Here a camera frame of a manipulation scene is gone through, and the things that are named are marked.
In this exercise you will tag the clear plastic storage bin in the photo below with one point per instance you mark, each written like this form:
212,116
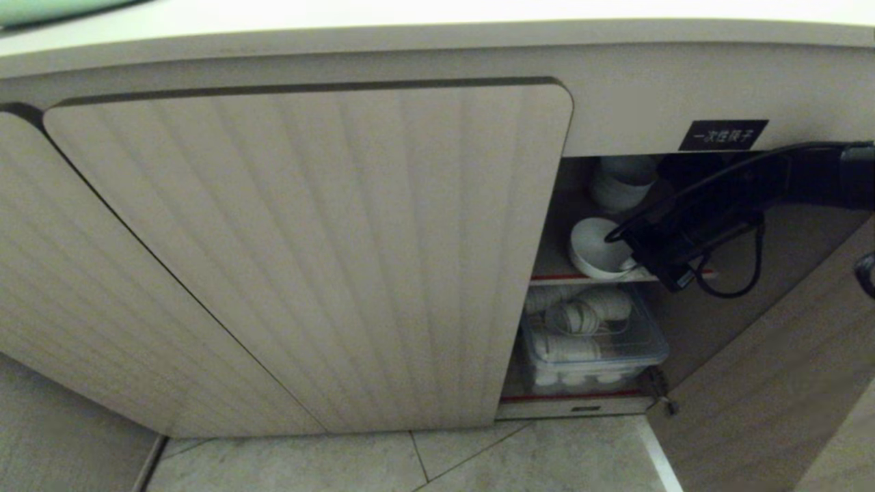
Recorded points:
639,345

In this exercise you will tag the beige open cabinet door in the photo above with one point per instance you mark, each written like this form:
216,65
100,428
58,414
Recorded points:
772,396

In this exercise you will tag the beige kitchen cabinet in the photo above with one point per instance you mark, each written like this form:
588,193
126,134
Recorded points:
437,58

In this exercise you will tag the white round dish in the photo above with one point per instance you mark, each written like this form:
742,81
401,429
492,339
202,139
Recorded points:
596,247

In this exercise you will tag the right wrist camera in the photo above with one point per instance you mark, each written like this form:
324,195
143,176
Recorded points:
678,279

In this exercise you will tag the black label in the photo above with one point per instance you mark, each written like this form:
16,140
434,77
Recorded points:
723,135

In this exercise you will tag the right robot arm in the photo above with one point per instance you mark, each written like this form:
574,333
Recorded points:
827,176

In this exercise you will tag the beige ribbed cabinet door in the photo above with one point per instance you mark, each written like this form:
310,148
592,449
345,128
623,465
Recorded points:
82,307
307,260

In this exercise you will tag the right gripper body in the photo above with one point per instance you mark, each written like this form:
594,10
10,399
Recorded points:
690,229

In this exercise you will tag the metal door hinge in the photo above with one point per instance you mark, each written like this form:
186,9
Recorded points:
663,393

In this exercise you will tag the cabinet shelf with red stripe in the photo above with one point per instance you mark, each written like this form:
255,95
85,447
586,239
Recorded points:
567,277

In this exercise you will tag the stack of white bowls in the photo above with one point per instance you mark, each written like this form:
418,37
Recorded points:
621,183

